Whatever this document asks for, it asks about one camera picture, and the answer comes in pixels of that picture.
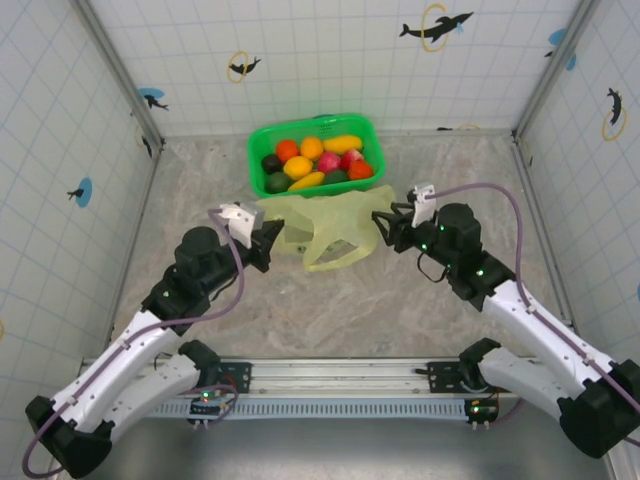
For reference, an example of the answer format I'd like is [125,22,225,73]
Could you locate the yellow translucent plastic bag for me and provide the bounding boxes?
[257,183,399,274]

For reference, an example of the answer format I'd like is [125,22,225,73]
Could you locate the yellow fake banana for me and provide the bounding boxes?
[287,171,326,192]

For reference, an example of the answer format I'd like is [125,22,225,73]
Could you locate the red-orange fake tomato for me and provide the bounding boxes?
[276,139,301,164]

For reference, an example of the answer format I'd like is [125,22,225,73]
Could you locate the yellow fake mango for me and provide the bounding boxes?
[322,134,364,155]

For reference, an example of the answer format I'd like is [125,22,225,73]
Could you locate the green plastic basket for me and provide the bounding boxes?
[247,113,385,199]

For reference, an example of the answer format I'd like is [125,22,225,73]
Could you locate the blue circle diver sticker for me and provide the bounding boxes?
[67,177,95,209]

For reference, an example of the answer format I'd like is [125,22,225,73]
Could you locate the left circuit board with leds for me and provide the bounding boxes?
[188,387,237,427]

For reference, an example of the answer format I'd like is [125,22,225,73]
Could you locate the circuit board with leds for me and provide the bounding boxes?
[464,397,500,430]
[188,387,237,427]

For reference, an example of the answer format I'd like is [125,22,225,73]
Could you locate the blue circle shark sticker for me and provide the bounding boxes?
[137,87,170,112]

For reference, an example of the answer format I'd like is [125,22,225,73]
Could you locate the right circuit board with leds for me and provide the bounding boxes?
[464,397,500,430]

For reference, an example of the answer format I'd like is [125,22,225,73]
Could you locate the blue whale sticker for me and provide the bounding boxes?
[544,27,579,71]

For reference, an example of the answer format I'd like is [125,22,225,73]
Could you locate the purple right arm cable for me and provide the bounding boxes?
[423,182,640,449]

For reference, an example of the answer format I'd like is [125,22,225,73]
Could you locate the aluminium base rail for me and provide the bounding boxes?
[79,357,531,401]

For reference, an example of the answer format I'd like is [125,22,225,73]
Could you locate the white slotted cable duct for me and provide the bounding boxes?
[144,398,471,421]

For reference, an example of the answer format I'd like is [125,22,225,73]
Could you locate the small orca ring sticker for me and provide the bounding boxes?
[227,49,263,84]

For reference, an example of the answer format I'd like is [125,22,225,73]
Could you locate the large dolphin ring sticker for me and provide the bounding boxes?
[398,3,475,54]

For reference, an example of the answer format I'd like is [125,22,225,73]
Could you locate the aluminium frame post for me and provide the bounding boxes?
[510,0,599,144]
[73,0,167,149]

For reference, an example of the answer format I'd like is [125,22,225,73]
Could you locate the tall orca ring sticker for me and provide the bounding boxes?
[601,87,629,142]

